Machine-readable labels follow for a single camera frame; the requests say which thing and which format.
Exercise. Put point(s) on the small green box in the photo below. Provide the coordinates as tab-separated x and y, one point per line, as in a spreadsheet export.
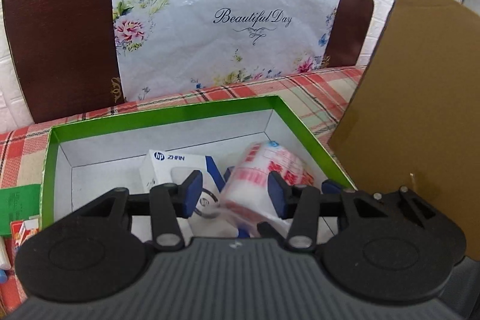
18	203

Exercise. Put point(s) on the plaid bed blanket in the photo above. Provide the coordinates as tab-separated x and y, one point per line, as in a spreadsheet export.
318	98

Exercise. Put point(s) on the dragon playing card box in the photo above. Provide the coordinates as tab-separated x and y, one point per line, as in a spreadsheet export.
21	230

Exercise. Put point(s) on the cotton pads plastic bag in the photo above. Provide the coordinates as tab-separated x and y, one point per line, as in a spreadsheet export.
253	193

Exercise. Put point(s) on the white bottle blue cap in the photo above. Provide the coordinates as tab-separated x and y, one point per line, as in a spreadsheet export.
5	266

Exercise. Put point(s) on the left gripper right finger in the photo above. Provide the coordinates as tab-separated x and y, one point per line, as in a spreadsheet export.
301	204

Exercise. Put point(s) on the brown cardboard sheet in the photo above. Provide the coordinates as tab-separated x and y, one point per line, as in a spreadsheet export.
414	117

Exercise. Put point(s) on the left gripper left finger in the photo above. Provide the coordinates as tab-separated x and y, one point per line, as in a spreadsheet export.
168	202

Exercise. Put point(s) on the green cardboard box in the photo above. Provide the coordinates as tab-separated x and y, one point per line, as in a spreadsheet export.
88	158

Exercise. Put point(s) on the brown leather headboard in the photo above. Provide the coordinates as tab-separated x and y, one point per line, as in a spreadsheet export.
65	58

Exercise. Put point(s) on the floral white pillow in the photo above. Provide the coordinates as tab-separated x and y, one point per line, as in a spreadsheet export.
170	46

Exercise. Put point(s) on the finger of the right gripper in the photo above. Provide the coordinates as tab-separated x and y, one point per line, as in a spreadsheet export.
329	186

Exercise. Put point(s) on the white HP box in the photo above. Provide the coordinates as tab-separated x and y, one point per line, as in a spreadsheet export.
160	167

